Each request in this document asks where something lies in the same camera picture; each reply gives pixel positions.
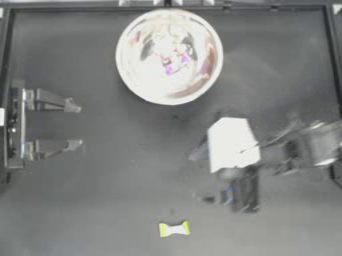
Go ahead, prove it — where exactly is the steel bowl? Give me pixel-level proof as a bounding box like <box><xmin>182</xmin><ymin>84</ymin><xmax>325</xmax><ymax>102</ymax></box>
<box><xmin>115</xmin><ymin>7</ymin><xmax>225</xmax><ymax>107</ymax></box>

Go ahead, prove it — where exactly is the green white candy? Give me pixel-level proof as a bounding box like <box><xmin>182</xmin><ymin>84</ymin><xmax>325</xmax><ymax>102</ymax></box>
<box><xmin>158</xmin><ymin>220</ymin><xmax>192</xmax><ymax>238</ymax></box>

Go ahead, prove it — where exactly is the purple candy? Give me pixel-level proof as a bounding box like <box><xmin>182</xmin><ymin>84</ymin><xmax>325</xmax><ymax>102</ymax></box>
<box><xmin>159</xmin><ymin>53</ymin><xmax>191</xmax><ymax>78</ymax></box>

